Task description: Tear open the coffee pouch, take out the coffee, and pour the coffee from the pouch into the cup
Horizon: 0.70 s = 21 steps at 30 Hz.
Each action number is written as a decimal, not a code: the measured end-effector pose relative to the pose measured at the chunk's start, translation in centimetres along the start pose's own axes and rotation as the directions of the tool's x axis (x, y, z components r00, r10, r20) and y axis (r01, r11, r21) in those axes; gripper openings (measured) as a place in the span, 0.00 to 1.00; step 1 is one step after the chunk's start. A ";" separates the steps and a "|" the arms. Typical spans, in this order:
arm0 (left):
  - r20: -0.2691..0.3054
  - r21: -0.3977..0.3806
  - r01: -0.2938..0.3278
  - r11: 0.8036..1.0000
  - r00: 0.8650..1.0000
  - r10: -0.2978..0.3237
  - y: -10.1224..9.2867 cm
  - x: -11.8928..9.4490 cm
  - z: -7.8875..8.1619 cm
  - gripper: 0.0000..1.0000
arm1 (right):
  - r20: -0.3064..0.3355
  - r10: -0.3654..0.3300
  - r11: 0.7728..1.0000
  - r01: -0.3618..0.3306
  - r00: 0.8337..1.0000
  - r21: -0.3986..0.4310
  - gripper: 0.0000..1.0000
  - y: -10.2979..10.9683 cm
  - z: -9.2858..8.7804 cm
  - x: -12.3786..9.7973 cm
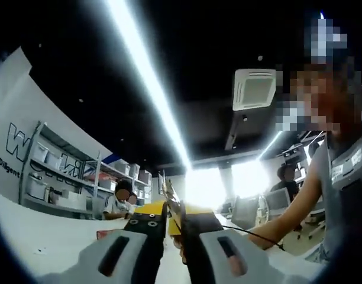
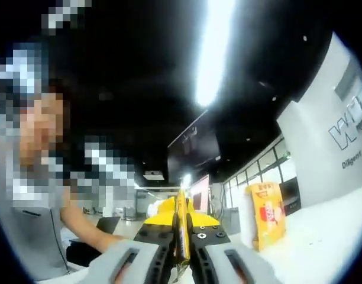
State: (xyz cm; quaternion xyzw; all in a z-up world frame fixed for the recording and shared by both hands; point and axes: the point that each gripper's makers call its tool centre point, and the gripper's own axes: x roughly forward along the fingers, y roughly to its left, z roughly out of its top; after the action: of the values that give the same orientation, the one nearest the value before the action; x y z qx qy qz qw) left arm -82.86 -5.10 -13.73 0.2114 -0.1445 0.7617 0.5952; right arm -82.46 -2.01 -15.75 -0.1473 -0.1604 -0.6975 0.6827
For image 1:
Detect ceiling air conditioner unit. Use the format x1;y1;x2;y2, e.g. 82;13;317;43
232;69;278;112

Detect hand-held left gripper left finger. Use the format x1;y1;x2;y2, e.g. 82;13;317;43
38;201;170;284

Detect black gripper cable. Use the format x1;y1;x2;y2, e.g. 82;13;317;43
221;225;286;251

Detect grey metal shelving rack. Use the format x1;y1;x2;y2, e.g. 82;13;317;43
20;120;102;214
92;152;153;208

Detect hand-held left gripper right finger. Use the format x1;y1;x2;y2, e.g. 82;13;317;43
180;202;288;284

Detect ceiling light strip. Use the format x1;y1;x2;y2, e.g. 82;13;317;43
259;131;285;161
105;0;197;170

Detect white storage bin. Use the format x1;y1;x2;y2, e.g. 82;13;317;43
47;151;63;170
34;143;49;163
27;173;48;199

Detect yellow coffee stick pouch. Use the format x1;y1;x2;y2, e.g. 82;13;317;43
162;176;188;264

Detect white cardboard box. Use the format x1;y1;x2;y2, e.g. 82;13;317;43
57;189;88;208

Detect grey desktop monitor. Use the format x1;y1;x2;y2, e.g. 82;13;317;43
266;189;292;213

